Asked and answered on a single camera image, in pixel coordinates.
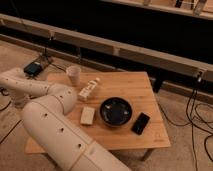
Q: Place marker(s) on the black power adapter box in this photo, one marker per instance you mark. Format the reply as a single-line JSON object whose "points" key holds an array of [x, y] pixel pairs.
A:
{"points": [[33, 69]]}

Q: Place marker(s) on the black smartphone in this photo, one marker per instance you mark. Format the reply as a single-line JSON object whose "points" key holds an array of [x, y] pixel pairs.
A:
{"points": [[140, 123]]}

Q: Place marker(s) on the wooden table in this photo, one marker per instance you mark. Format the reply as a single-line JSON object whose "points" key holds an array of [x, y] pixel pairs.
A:
{"points": [[134, 87]]}

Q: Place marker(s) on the dark blue bowl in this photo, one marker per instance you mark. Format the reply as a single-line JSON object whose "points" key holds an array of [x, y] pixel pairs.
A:
{"points": [[115, 111]]}

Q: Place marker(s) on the translucent plastic cup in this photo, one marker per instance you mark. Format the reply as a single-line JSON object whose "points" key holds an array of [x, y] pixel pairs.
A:
{"points": [[73, 73]]}

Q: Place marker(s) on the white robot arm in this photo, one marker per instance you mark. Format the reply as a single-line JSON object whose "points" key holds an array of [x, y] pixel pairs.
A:
{"points": [[44, 119]]}

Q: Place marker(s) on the white plastic bottle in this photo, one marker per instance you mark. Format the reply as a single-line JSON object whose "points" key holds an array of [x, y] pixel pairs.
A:
{"points": [[86, 91]]}

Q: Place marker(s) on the beige sponge block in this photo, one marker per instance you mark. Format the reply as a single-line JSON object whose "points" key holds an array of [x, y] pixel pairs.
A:
{"points": [[87, 116]]}

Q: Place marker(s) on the black tripod stand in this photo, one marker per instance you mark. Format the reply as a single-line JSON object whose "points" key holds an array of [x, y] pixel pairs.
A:
{"points": [[46, 46]]}

